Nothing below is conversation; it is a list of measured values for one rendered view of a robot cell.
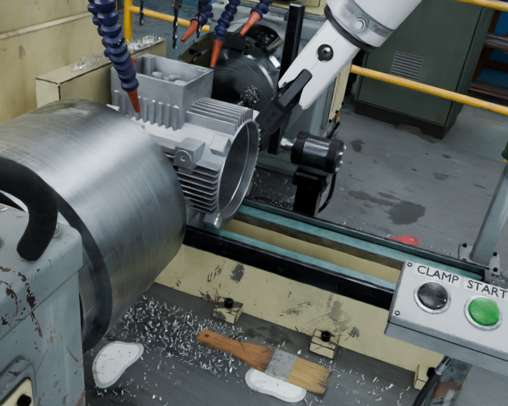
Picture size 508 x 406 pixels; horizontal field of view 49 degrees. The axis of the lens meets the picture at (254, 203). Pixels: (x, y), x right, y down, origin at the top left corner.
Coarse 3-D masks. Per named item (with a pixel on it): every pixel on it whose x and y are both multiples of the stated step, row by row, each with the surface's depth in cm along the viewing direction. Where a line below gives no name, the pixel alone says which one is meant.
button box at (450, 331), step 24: (408, 264) 58; (408, 288) 57; (456, 288) 56; (480, 288) 56; (408, 312) 55; (432, 312) 55; (456, 312) 55; (504, 312) 55; (408, 336) 57; (432, 336) 55; (456, 336) 54; (480, 336) 53; (504, 336) 53; (480, 360) 55; (504, 360) 53
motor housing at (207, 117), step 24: (192, 120) 81; (216, 120) 79; (240, 120) 81; (168, 144) 79; (240, 144) 93; (216, 168) 77; (240, 168) 94; (192, 192) 80; (216, 192) 80; (240, 192) 93
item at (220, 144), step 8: (256, 112) 87; (216, 136) 78; (224, 136) 77; (216, 144) 77; (224, 144) 77; (216, 152) 78; (224, 152) 77; (248, 192) 94; (208, 216) 83; (216, 216) 83; (208, 224) 84; (216, 224) 83
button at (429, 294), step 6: (432, 282) 56; (420, 288) 56; (426, 288) 56; (432, 288) 56; (438, 288) 56; (444, 288) 56; (420, 294) 55; (426, 294) 55; (432, 294) 55; (438, 294) 55; (444, 294) 55; (420, 300) 55; (426, 300) 55; (432, 300) 55; (438, 300) 55; (444, 300) 55; (426, 306) 55; (432, 306) 55; (438, 306) 55; (444, 306) 55
